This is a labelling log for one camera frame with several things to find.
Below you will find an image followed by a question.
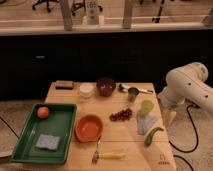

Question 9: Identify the orange fruit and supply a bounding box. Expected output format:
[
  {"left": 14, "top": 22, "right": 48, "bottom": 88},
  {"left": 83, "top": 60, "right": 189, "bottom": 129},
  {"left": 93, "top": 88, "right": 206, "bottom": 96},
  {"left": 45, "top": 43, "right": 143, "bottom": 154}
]
[{"left": 37, "top": 106, "right": 50, "bottom": 119}]

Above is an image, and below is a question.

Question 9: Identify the metal measuring cup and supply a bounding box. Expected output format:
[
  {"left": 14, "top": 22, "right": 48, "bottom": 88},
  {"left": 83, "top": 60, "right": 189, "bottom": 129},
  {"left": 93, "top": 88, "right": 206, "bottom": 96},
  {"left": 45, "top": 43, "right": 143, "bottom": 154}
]
[{"left": 128, "top": 87, "right": 139, "bottom": 102}]

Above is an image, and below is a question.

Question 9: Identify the light blue cloth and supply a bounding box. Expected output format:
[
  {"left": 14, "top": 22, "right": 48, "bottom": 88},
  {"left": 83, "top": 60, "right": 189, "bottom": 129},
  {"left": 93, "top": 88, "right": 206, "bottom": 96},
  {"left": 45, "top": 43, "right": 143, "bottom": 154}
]
[{"left": 136, "top": 115, "right": 156, "bottom": 135}]

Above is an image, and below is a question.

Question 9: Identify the office chair base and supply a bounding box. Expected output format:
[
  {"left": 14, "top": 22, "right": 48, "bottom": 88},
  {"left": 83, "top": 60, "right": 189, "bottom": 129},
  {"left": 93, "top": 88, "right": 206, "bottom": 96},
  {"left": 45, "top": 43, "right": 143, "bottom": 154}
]
[{"left": 32, "top": 0, "right": 59, "bottom": 13}]

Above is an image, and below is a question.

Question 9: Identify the green plastic tray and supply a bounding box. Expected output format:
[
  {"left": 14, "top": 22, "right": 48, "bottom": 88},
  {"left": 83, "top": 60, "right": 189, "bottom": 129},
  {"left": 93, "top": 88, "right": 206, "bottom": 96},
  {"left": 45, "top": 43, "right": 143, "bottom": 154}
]
[{"left": 11, "top": 103, "right": 77, "bottom": 164}]

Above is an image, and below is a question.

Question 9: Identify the white round container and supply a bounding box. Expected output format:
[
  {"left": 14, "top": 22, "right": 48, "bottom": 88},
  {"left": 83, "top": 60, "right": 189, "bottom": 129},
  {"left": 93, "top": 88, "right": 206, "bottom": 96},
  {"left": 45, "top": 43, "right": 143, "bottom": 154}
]
[{"left": 79, "top": 83, "right": 94, "bottom": 98}]

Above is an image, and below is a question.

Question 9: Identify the brown black block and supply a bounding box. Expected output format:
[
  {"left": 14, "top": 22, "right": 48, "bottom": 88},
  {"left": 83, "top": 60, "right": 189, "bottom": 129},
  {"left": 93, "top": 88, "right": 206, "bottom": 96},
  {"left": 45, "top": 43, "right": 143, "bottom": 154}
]
[{"left": 55, "top": 80, "right": 74, "bottom": 89}]

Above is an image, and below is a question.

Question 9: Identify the dark red grape bunch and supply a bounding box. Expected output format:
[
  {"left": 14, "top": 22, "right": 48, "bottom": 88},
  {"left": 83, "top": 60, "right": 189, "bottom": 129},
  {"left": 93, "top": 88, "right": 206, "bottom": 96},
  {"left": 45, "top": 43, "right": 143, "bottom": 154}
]
[{"left": 109, "top": 108, "right": 132, "bottom": 121}]

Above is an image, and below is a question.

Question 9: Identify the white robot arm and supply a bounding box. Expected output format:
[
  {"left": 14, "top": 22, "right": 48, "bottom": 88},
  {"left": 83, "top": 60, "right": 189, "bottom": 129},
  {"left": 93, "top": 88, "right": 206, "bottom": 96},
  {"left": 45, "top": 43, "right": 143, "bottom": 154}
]
[{"left": 158, "top": 62, "right": 213, "bottom": 127}]

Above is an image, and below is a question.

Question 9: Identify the green pepper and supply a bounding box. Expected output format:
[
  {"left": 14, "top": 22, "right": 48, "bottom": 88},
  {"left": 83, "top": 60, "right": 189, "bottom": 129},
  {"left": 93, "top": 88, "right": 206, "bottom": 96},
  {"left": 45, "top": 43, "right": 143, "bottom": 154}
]
[{"left": 144, "top": 127, "right": 164, "bottom": 147}]

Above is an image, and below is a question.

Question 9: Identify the dark purple bowl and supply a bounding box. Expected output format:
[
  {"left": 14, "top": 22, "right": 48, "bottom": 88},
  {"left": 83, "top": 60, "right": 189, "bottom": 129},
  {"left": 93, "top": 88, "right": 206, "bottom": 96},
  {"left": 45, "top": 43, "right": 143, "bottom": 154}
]
[{"left": 96, "top": 77, "right": 116, "bottom": 97}]

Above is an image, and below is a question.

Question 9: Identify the black white marker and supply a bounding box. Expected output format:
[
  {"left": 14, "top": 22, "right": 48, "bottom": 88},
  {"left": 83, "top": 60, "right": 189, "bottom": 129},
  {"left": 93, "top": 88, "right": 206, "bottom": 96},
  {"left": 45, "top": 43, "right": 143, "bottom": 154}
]
[{"left": 118, "top": 84, "right": 154, "bottom": 94}]

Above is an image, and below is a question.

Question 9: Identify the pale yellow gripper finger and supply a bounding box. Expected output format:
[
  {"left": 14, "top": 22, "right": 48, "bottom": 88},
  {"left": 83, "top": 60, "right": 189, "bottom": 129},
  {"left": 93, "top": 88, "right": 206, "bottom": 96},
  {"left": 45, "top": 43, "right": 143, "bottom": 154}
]
[{"left": 165, "top": 110, "right": 176, "bottom": 126}]

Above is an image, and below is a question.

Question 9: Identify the orange red bowl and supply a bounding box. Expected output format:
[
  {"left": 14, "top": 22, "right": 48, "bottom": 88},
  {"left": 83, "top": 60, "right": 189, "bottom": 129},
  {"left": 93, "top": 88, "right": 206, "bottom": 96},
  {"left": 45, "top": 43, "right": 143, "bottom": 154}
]
[{"left": 75, "top": 114, "right": 103, "bottom": 143}]

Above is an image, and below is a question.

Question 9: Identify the light green plastic cup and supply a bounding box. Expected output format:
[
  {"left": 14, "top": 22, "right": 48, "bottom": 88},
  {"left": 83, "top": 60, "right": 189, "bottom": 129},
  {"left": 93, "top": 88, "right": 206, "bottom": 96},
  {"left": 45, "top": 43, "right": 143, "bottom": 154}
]
[{"left": 140, "top": 100, "right": 154, "bottom": 116}]

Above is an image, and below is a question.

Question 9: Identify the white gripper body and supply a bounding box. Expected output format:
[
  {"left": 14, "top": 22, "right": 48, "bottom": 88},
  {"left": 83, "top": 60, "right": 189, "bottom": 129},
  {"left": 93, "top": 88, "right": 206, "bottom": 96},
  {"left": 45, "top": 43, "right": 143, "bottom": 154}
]
[{"left": 158, "top": 90, "right": 184, "bottom": 109}]

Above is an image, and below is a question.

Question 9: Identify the black cable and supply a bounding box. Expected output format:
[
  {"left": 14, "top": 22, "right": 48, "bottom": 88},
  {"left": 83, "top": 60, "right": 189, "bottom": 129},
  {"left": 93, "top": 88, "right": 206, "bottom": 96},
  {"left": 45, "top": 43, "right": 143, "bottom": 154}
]
[{"left": 168, "top": 103, "right": 201, "bottom": 171}]

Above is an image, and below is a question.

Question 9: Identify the blue grey sponge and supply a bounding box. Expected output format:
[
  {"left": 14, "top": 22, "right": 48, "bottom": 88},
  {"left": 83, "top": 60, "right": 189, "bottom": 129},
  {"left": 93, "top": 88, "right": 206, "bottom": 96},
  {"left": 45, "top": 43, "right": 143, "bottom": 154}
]
[{"left": 36, "top": 134, "right": 60, "bottom": 150}]

